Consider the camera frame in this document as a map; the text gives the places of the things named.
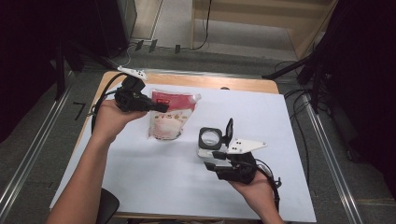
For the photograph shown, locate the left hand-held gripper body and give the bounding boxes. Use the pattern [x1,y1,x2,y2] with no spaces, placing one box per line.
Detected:
[113,65,153,113]

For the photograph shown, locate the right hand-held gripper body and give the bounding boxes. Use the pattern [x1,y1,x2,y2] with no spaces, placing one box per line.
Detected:
[217,138,268,185]

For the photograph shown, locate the red and white refill pouch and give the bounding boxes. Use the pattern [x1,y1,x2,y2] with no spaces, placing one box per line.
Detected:
[148,89,203,141]

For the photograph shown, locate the clear jar with black lid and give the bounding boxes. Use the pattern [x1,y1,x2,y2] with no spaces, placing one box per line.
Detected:
[196,117,235,164]

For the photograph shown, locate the person's right hand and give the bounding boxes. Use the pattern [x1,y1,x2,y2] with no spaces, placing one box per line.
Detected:
[228,172,278,209]

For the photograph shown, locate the person's left hand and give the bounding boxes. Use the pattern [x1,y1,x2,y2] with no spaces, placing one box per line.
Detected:
[92,100,149,146]

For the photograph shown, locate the black metal stand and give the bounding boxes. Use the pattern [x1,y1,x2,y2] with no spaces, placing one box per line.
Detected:
[54,40,120,101]
[262,46,331,115]

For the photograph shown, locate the black cabinet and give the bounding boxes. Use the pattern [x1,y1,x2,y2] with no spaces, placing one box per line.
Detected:
[92,0,138,59]

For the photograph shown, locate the light wooden shelf unit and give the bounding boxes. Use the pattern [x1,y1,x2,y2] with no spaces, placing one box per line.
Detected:
[190,0,339,60]

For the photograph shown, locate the left hand-held gripper cable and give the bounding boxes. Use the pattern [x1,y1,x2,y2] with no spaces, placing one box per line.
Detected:
[90,73,129,134]

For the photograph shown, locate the hand-held gripper cable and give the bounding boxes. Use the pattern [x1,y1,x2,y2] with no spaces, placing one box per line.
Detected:
[90,73,129,134]
[255,158,283,213]

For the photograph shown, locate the white floor cable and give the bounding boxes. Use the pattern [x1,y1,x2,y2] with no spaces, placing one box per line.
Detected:
[106,43,138,69]

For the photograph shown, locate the right hand-held gripper cable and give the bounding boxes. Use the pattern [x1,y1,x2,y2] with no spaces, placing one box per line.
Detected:
[255,158,283,213]

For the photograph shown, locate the black floor cables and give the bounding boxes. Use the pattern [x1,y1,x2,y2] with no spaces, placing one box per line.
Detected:
[275,60,331,188]

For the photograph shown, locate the metal floor rail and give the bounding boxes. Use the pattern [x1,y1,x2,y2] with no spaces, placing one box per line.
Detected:
[0,69,74,213]
[303,92,363,224]

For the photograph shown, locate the hanging black cable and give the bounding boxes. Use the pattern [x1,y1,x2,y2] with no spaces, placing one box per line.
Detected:
[190,0,213,51]

